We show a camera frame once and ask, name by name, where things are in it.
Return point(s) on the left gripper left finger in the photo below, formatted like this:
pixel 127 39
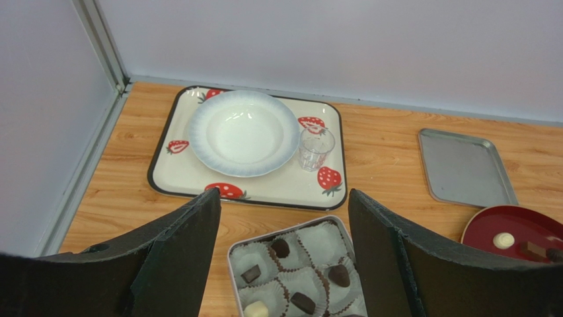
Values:
pixel 158 269

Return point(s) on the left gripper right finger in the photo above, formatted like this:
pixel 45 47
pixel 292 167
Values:
pixel 408 270

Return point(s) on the dark teardrop chocolate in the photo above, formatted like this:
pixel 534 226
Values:
pixel 338 274

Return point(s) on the square chocolate tin box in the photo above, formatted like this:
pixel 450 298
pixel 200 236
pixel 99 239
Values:
pixel 315 246

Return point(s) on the silver tin lid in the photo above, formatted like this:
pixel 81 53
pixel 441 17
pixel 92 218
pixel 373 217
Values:
pixel 465 170

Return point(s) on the dark top chocolate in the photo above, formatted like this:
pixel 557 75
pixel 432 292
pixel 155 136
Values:
pixel 280 248

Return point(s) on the red round plate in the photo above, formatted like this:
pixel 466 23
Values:
pixel 525 224

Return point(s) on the dark chocolate piece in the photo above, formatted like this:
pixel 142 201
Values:
pixel 251 274

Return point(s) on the white chocolate piece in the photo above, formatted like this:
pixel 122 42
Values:
pixel 256 309

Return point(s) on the white oval chocolate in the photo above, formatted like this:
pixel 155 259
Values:
pixel 503 240

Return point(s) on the brown bar chocolate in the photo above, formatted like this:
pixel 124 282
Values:
pixel 533 251

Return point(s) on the small clear glass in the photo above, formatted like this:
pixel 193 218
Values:
pixel 315 144

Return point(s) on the white ceramic bowl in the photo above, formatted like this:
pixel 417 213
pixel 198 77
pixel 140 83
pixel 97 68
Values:
pixel 243 133

